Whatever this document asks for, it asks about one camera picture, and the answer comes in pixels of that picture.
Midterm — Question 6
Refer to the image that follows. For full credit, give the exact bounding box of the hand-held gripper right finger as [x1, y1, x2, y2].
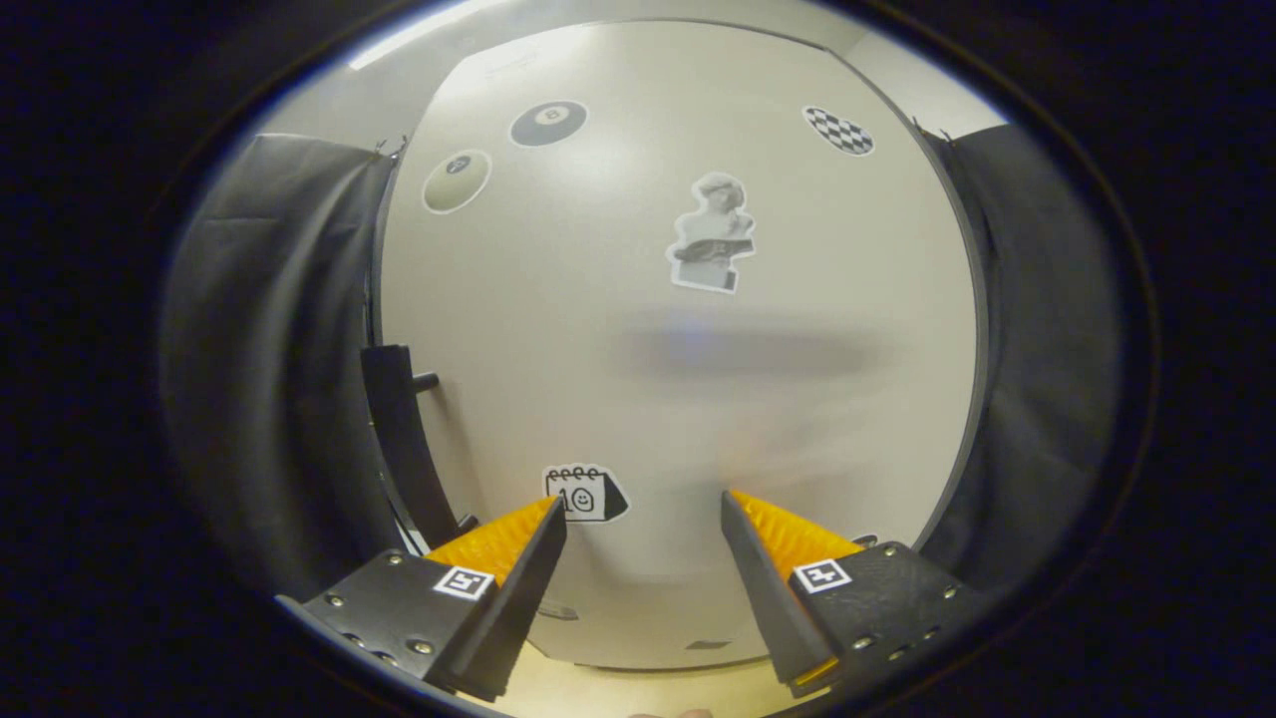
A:
[720, 489, 1002, 698]

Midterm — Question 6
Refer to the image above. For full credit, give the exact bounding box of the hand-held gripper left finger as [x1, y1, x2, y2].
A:
[275, 496, 569, 703]

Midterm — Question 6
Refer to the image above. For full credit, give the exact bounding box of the white cabinet door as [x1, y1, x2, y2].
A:
[361, 20, 988, 671]

